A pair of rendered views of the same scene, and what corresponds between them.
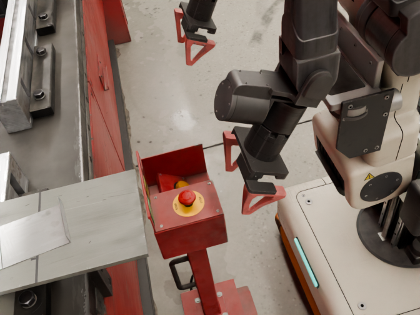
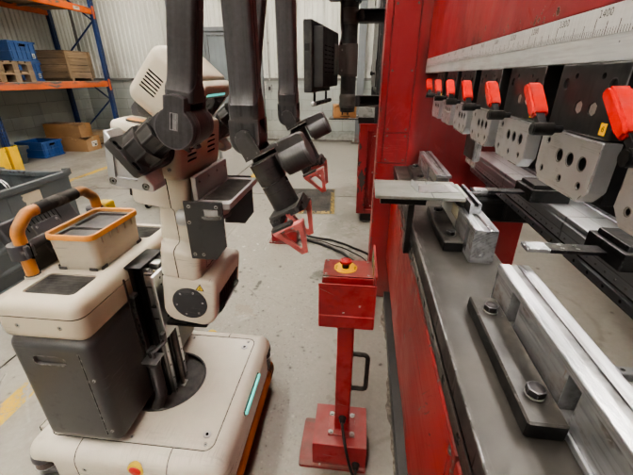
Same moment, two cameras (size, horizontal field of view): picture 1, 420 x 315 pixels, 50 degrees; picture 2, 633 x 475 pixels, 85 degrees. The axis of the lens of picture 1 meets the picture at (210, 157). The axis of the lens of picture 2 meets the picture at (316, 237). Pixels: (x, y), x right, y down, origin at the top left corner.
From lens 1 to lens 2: 1.60 m
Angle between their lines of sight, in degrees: 107
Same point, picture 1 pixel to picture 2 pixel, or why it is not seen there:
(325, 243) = (229, 390)
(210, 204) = (331, 263)
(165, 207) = (362, 270)
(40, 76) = (506, 340)
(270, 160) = not seen: hidden behind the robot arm
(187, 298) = (360, 441)
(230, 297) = (321, 427)
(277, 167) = not seen: hidden behind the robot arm
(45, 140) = (466, 286)
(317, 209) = (207, 423)
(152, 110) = not seen: outside the picture
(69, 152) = (436, 270)
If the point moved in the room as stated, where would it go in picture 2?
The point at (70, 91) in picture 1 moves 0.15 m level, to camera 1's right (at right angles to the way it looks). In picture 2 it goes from (455, 331) to (378, 319)
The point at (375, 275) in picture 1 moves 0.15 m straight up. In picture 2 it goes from (219, 358) to (215, 329)
